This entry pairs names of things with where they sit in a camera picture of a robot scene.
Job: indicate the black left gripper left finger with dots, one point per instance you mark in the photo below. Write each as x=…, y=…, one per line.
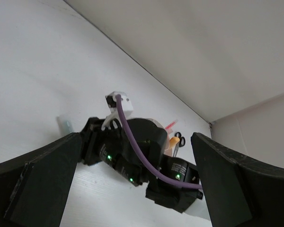
x=34, y=187

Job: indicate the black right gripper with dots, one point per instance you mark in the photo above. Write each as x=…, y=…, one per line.
x=106, y=145

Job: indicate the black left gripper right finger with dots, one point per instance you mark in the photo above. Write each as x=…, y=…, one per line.
x=240, y=191

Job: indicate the green highlighter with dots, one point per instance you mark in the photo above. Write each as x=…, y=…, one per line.
x=65, y=125

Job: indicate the pink highlighter pen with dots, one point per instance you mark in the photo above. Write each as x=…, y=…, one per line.
x=169, y=126

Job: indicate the black handled scissors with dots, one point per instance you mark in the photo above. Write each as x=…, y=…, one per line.
x=181, y=143

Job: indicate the white round divided organizer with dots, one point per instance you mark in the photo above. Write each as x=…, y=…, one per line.
x=167, y=151

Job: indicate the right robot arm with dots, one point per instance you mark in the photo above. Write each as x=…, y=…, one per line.
x=151, y=140

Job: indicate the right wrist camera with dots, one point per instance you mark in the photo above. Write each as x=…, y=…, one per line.
x=116, y=100

